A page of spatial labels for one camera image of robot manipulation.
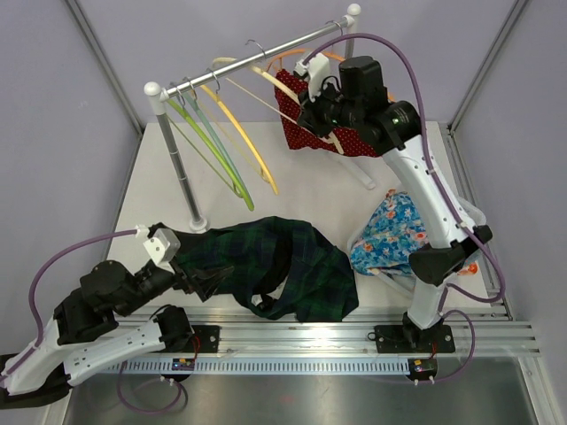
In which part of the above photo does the orange floral skirt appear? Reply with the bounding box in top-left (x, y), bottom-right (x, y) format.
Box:
top-left (457, 262), bottom-right (478, 276)

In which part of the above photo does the white and chrome clothes rack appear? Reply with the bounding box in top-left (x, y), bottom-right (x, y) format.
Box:
top-left (144, 4), bottom-right (376, 233)

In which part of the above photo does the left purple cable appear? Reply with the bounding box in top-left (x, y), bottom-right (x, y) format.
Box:
top-left (0, 228), bottom-right (190, 417)

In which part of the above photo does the orange hanger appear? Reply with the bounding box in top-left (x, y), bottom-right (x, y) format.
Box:
top-left (265, 45), bottom-right (345, 75)

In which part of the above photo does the yellow hanger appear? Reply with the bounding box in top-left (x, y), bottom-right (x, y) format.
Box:
top-left (199, 85), bottom-right (279, 195)

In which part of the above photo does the white slotted cable duct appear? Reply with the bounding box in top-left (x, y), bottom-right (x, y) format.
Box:
top-left (110, 357), bottom-right (409, 375)

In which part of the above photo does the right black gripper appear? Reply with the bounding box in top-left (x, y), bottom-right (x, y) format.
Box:
top-left (297, 79), bottom-right (362, 139)

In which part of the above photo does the red polka dot skirt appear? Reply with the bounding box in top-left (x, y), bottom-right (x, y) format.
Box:
top-left (275, 88), bottom-right (379, 158)

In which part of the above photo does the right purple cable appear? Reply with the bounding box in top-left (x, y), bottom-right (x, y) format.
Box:
top-left (303, 33), bottom-right (507, 384)

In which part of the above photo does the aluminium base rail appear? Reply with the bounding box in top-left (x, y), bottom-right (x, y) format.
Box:
top-left (185, 306), bottom-right (540, 357)

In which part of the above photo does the pale green hanger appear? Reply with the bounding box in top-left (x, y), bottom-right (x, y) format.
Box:
top-left (171, 92), bottom-right (253, 210)

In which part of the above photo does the lime green hanger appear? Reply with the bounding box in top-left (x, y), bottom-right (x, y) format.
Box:
top-left (167, 90), bottom-right (255, 212)

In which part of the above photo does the dark green plaid skirt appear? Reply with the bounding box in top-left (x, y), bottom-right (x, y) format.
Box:
top-left (177, 216), bottom-right (359, 322)

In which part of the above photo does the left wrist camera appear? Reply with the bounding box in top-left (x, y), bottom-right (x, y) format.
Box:
top-left (135, 226), bottom-right (181, 274)

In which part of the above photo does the cream white hanger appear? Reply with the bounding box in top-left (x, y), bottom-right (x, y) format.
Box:
top-left (226, 62), bottom-right (345, 155)

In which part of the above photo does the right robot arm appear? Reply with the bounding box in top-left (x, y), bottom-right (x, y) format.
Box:
top-left (294, 53), bottom-right (493, 351)

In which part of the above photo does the blue floral skirt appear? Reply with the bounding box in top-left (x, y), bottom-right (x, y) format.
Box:
top-left (349, 189), bottom-right (431, 278)

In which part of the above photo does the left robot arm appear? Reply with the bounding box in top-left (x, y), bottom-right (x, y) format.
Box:
top-left (1, 225), bottom-right (234, 410)

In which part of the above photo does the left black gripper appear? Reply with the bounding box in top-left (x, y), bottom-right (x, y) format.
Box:
top-left (117, 229), bottom-right (234, 318)

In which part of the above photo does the purple cable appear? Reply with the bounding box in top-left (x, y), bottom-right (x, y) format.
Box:
top-left (303, 33), bottom-right (507, 384)
top-left (0, 228), bottom-right (190, 417)

